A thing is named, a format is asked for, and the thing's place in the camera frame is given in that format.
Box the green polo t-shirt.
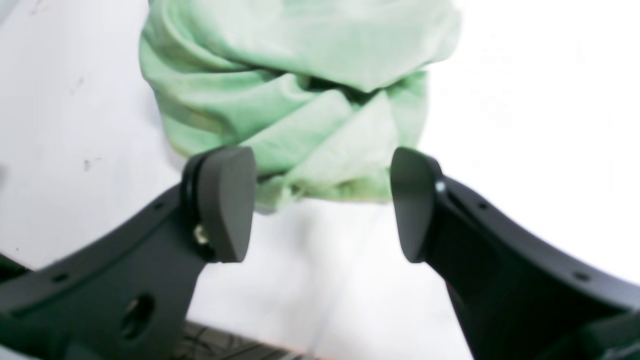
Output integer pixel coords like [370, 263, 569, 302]
[139, 0, 462, 211]

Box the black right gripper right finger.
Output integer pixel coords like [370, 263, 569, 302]
[390, 146, 640, 360]

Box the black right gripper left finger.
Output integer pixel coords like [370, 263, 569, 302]
[0, 146, 258, 360]

